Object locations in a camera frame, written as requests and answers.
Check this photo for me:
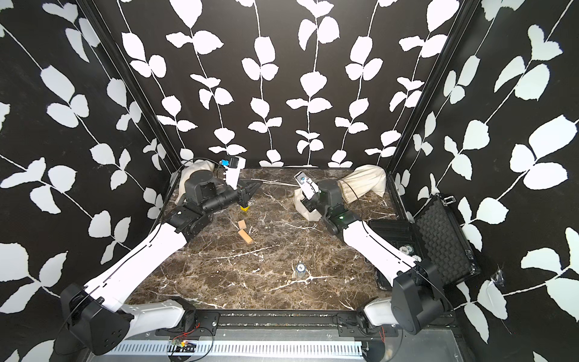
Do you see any cream cloth drawstring soil bag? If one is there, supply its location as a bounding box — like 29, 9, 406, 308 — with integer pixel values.
293, 189, 324, 222

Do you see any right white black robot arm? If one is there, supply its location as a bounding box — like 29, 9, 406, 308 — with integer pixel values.
295, 172, 451, 335

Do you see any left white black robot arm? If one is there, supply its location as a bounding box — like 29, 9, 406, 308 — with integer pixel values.
60, 170, 262, 355

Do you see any long wooden block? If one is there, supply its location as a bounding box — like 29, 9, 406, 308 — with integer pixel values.
238, 229, 253, 244

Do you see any small clear glass jar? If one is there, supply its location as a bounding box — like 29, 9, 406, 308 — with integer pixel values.
294, 262, 308, 280

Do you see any black foam-lined hard case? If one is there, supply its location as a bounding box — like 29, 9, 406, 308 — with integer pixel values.
369, 195, 480, 287

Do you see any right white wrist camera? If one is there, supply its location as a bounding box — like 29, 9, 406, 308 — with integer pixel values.
294, 171, 320, 200

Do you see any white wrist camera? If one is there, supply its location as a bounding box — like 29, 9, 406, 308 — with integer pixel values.
220, 156, 246, 189
294, 171, 320, 200

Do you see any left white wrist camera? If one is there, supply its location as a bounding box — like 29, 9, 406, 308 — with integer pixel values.
220, 156, 246, 189

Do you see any black front mounting rail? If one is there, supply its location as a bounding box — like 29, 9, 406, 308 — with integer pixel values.
96, 309, 458, 336

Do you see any perforated metal rail strip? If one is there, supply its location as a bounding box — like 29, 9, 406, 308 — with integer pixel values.
106, 340, 363, 359

